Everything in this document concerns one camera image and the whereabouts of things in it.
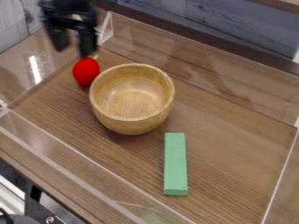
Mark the wooden bowl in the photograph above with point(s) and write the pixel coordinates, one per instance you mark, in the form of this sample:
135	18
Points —
131	97

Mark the green rectangular block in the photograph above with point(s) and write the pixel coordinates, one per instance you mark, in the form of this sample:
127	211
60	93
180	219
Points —
175	172

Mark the clear acrylic corner bracket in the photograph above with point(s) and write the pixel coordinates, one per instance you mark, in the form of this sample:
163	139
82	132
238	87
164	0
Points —
104	29

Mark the red felt strawberry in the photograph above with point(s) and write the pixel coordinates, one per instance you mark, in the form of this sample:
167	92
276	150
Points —
86	71

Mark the black table leg clamp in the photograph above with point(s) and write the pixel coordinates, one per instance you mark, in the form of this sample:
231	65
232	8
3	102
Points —
35	210

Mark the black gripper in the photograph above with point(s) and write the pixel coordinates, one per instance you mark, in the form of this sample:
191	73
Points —
71	13

